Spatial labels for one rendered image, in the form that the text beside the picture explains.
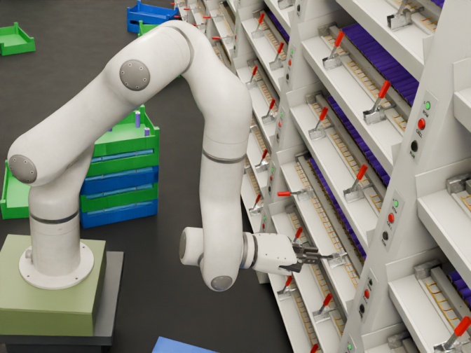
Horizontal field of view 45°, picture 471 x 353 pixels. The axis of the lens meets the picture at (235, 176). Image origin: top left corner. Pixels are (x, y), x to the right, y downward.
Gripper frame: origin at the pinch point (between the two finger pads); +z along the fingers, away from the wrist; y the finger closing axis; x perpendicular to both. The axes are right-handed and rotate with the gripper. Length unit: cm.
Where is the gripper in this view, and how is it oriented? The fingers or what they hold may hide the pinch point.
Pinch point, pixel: (310, 255)
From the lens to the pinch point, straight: 139.5
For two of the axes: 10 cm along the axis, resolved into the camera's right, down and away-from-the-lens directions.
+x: 2.7, -8.1, -5.2
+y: 1.9, 5.7, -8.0
